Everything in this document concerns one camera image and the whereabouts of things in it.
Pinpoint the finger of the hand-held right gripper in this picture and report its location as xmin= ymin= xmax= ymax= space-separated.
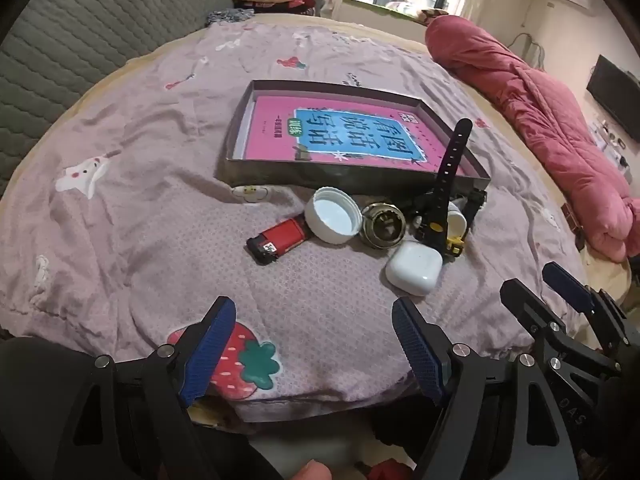
xmin=500 ymin=277 xmax=621 ymax=376
xmin=542 ymin=261 xmax=638 ymax=356

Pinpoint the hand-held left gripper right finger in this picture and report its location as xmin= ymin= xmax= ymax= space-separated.
xmin=391 ymin=297 xmax=571 ymax=480

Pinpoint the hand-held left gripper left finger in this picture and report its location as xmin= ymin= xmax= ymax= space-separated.
xmin=70 ymin=296 xmax=281 ymax=480

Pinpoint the white earbuds case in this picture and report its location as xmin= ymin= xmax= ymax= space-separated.
xmin=385 ymin=240 xmax=445 ymax=296

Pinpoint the metal threaded fitting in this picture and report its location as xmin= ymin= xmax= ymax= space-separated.
xmin=360 ymin=201 xmax=407 ymax=251

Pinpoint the red lighter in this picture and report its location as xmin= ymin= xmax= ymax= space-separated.
xmin=246 ymin=214 xmax=307 ymax=267

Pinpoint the white bottle cap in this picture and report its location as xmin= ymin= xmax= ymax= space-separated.
xmin=304 ymin=186 xmax=363 ymax=246

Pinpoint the black and yellow watch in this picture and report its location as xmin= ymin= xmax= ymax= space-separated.
xmin=414 ymin=118 xmax=488 ymax=261

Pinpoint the grey cardboard box tray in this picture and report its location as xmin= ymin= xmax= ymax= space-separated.
xmin=214 ymin=80 xmax=492 ymax=198

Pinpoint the small white pill bottle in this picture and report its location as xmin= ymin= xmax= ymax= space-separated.
xmin=446 ymin=200 xmax=468 ymax=241

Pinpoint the pink quilt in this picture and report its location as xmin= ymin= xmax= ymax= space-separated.
xmin=424 ymin=14 xmax=640 ymax=263

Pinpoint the purple printed bedsheet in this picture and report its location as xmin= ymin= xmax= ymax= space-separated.
xmin=0 ymin=20 xmax=591 ymax=423

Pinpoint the black television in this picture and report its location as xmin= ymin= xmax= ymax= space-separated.
xmin=586 ymin=55 xmax=640 ymax=126

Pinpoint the pink book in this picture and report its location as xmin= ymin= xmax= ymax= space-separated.
xmin=243 ymin=94 xmax=476 ymax=177

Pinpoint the dark patterned cloth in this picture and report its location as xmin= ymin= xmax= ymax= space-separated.
xmin=206 ymin=7 xmax=258 ymax=26

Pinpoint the grey quilted headboard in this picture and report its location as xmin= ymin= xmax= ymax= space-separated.
xmin=0 ymin=0 xmax=236 ymax=196

